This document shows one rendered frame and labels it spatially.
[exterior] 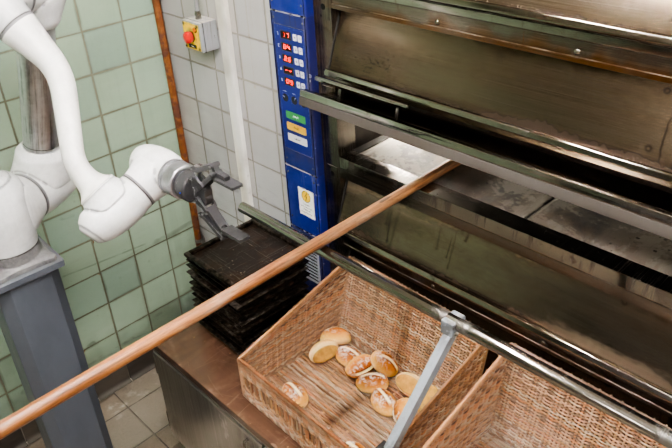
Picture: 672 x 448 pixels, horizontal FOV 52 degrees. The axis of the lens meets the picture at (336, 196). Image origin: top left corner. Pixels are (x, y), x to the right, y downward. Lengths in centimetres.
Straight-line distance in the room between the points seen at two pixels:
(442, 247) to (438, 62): 53
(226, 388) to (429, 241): 77
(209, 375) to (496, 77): 127
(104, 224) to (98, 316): 127
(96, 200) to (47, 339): 68
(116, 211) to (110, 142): 99
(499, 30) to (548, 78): 15
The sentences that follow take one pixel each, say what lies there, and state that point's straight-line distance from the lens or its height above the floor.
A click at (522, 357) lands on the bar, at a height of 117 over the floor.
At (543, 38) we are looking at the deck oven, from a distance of 156.
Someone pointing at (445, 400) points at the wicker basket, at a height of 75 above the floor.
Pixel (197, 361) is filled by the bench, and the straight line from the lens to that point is 234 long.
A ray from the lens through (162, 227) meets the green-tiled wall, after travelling 295.
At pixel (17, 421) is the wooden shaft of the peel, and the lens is 142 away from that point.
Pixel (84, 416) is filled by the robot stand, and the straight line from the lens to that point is 254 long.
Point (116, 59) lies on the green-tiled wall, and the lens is 263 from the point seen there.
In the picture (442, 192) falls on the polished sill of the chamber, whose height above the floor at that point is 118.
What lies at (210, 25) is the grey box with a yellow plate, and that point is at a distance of 239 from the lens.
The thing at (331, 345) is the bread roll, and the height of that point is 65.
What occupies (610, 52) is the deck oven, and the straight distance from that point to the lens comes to 150.
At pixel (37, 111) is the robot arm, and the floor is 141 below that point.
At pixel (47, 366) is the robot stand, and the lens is 236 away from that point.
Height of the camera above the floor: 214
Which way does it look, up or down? 30 degrees down
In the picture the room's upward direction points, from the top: 3 degrees counter-clockwise
